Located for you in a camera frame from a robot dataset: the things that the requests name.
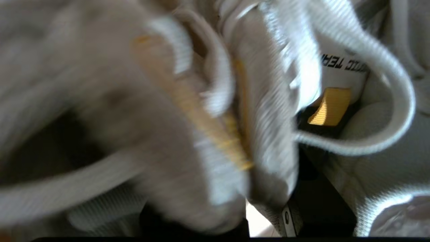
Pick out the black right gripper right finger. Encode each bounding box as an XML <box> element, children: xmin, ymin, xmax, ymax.
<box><xmin>286</xmin><ymin>148</ymin><xmax>357</xmax><ymax>237</ymax></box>

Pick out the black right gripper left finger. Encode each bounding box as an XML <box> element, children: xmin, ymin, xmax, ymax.
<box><xmin>139</xmin><ymin>203</ymin><xmax>250</xmax><ymax>238</ymax></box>

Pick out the white mesh sneaker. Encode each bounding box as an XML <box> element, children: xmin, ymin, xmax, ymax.
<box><xmin>0</xmin><ymin>0</ymin><xmax>301</xmax><ymax>236</ymax></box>
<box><xmin>220</xmin><ymin>0</ymin><xmax>430</xmax><ymax>237</ymax></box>

